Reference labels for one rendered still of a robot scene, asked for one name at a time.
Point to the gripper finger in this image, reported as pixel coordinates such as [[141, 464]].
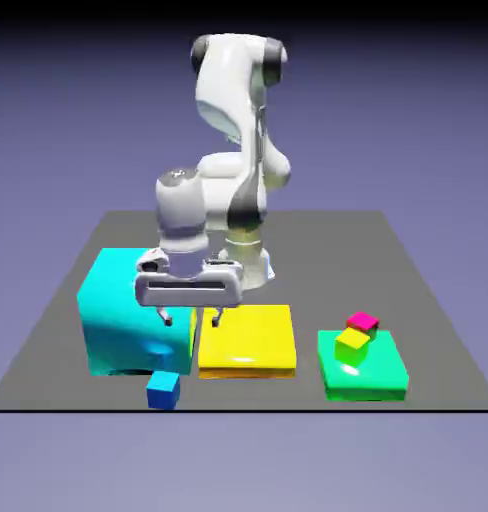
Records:
[[217, 316], [165, 316]]

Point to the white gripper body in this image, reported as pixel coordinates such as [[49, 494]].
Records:
[[188, 294]]

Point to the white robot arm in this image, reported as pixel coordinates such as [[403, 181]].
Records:
[[224, 120]]

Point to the small blue cube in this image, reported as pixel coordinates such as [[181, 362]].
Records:
[[163, 391]]

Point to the small yellow cube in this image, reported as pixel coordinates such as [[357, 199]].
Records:
[[351, 346]]

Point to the small magenta cube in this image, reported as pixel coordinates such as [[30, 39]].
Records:
[[363, 321]]

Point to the large yellow box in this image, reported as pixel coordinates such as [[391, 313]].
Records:
[[246, 340]]

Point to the large cyan box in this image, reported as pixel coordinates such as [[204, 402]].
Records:
[[120, 320]]

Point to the large green box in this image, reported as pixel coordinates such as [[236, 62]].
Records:
[[368, 374]]

